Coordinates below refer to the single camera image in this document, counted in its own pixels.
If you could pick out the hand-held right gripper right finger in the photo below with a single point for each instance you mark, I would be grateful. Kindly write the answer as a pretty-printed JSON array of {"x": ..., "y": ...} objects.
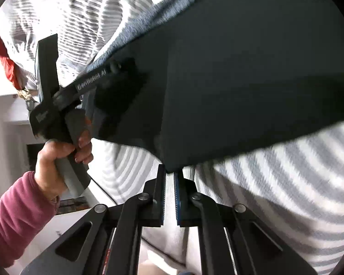
[{"x": 176, "y": 199}]

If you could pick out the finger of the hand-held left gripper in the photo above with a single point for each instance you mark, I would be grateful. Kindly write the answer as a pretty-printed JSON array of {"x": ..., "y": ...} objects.
[{"x": 117, "y": 88}]

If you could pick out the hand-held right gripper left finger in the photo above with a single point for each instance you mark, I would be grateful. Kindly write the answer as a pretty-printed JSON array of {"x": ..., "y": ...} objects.
[{"x": 162, "y": 196}]

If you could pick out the black pants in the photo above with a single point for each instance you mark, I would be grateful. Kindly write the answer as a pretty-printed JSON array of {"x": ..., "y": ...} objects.
[{"x": 232, "y": 77}]

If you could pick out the person's left forearm pink sleeve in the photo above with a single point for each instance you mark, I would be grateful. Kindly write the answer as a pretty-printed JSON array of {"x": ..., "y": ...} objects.
[{"x": 14, "y": 217}]

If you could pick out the person's left hand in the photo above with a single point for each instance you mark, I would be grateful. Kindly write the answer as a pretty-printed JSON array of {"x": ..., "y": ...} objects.
[{"x": 50, "y": 169}]

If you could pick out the red embroidered pillow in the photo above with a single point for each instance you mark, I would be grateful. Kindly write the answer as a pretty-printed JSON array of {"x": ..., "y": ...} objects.
[{"x": 11, "y": 68}]

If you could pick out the grey striped duvet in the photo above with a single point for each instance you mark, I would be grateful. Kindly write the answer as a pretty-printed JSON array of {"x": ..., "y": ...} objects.
[{"x": 83, "y": 11}]

